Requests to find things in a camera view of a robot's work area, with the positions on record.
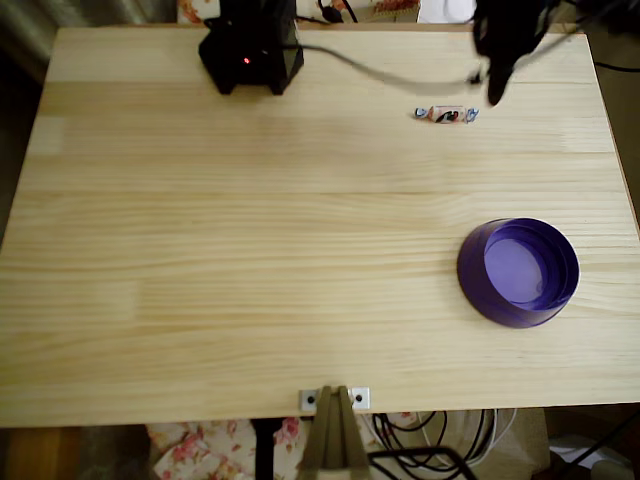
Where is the thin black cable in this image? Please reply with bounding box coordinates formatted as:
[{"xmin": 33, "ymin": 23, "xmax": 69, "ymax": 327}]
[{"xmin": 593, "ymin": 58, "xmax": 640, "ymax": 74}]

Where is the white cable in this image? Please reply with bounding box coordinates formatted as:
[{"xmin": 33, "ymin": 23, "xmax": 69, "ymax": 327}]
[{"xmin": 424, "ymin": 408, "xmax": 520, "ymax": 469}]

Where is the white plastic object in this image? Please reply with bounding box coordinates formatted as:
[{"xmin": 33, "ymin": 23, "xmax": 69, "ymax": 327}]
[{"xmin": 549, "ymin": 432, "xmax": 640, "ymax": 480}]

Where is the metal table clamp bracket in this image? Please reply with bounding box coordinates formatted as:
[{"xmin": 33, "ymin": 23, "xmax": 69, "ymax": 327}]
[{"xmin": 298, "ymin": 384, "xmax": 372, "ymax": 480}]

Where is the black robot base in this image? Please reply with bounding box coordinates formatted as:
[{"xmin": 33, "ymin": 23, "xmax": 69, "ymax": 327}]
[{"xmin": 198, "ymin": 0, "xmax": 305, "ymax": 96}]

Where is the silver metal bracket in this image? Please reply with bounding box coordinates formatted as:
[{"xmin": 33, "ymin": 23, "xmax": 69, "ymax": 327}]
[{"xmin": 298, "ymin": 386, "xmax": 372, "ymax": 412}]

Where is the floral cloth with pink roses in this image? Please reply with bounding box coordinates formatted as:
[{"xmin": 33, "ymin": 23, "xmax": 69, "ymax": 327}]
[{"xmin": 147, "ymin": 412, "xmax": 381, "ymax": 480}]

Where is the candy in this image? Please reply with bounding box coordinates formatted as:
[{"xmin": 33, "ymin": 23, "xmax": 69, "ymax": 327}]
[{"xmin": 412, "ymin": 103, "xmax": 482, "ymax": 126}]

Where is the floral fabric with beige trim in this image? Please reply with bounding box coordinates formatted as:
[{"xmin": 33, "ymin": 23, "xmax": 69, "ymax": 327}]
[{"xmin": 177, "ymin": 0, "xmax": 419, "ymax": 24}]

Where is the purple bowl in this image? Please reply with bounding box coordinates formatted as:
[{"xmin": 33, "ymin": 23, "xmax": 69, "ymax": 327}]
[{"xmin": 456, "ymin": 216, "xmax": 581, "ymax": 330}]

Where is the black cable bundle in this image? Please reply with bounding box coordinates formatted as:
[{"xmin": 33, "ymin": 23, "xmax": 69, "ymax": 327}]
[{"xmin": 372, "ymin": 410, "xmax": 497, "ymax": 472}]

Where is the black pole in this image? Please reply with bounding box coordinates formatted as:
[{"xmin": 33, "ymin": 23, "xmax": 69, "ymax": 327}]
[{"xmin": 249, "ymin": 418, "xmax": 286, "ymax": 480}]

